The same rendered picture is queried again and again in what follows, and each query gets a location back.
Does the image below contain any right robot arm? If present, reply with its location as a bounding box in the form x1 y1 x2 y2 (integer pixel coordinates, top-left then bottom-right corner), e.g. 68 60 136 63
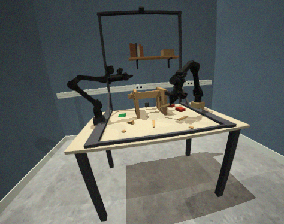
67 66 123 119

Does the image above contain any black metal overhead frame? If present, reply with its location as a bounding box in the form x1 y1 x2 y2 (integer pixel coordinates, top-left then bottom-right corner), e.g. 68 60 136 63
97 10 182 116

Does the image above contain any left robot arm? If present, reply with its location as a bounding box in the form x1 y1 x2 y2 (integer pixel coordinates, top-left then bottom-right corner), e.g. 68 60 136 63
170 60 203 103

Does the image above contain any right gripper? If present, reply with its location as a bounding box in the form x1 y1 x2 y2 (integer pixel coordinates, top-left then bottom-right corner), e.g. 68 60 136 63
115 72 133 81

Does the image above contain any tan wooden rail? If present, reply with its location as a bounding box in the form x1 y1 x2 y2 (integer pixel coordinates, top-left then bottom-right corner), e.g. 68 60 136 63
128 90 160 99

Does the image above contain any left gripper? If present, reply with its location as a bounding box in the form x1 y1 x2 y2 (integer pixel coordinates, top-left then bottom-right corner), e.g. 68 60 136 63
164 86 182 105

